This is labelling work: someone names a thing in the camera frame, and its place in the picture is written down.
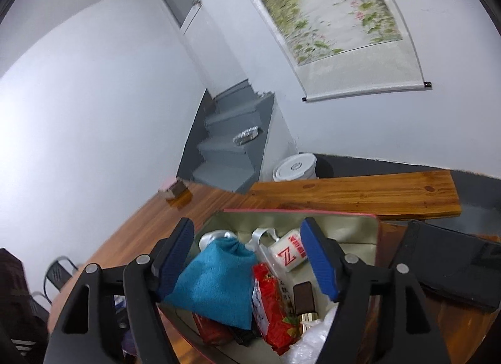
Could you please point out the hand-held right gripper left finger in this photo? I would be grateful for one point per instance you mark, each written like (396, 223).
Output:
(176, 258)

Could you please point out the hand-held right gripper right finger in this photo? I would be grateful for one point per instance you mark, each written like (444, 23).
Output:
(319, 258)

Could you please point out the white cup with red print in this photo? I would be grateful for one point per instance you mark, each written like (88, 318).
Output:
(287, 254)

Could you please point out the red container box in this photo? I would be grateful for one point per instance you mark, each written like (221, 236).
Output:
(352, 231)

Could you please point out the blue cloth pouch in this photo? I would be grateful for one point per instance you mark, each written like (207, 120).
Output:
(215, 281)

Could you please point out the red snack packet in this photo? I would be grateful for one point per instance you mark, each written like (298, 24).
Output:
(270, 305)

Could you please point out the clear white plastic bag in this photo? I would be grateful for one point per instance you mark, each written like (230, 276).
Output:
(309, 344)

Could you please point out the small wooden box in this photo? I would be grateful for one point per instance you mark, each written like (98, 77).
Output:
(178, 189)

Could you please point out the wooden bench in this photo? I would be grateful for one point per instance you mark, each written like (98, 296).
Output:
(372, 191)

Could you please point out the white plastic bucket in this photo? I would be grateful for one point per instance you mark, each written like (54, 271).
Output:
(293, 168)

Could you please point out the grey staircase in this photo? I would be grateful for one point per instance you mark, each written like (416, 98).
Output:
(231, 160)

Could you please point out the black metal chair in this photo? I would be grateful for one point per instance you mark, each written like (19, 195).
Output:
(39, 299)
(54, 270)

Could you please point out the black flat case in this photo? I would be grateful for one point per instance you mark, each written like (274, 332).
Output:
(450, 262)

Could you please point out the foil tray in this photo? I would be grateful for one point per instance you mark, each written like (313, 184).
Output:
(246, 136)

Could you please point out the person's dark striped clothing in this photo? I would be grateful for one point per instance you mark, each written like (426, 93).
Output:
(15, 309)

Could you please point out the white door with window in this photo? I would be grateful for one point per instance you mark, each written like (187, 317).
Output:
(211, 43)

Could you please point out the wall scroll painting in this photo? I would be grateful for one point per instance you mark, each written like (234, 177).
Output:
(332, 15)

